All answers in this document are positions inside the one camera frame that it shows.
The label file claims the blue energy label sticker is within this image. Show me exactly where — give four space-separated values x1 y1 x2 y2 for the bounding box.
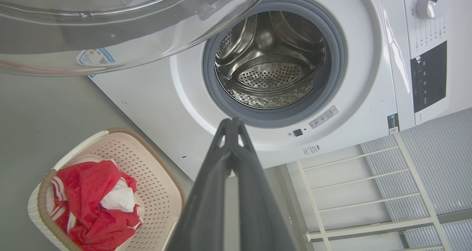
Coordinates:
76 47 116 78

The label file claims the white front-load washing machine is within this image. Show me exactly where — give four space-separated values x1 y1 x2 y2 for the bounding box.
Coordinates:
88 0 472 181

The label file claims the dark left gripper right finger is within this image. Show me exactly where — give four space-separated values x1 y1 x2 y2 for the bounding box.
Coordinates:
232 118 297 251

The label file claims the dark QR code sticker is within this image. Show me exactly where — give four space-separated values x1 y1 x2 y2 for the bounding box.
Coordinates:
387 113 400 134

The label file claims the white warning sticker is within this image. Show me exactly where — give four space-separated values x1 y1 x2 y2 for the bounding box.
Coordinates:
309 106 339 129

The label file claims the grey corrugated panel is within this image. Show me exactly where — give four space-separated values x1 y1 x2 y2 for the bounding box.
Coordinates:
360 107 472 251

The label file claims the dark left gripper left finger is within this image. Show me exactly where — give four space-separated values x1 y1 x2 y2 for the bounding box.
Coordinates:
166 118 233 251

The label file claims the red white-striped garment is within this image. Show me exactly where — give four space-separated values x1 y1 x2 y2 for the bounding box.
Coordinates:
51 160 142 251

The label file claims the black display panel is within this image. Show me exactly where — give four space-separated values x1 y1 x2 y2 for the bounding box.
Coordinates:
410 41 448 113

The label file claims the perforated steel washer drum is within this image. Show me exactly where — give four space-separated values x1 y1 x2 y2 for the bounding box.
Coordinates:
215 10 327 109

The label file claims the cream perforated laundry basket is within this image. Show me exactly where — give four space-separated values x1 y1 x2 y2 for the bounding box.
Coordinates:
28 128 185 251

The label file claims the white garment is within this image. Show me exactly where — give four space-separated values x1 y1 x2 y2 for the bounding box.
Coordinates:
100 179 136 213

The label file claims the white control knob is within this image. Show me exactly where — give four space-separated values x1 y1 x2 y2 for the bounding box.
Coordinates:
416 0 450 20

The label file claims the round black glass washer door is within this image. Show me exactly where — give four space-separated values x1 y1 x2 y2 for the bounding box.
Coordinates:
0 0 270 77

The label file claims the round white filter cover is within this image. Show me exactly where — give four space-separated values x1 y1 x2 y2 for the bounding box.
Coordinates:
178 155 204 171

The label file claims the white metal rack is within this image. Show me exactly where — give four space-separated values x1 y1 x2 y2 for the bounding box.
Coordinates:
286 132 452 251

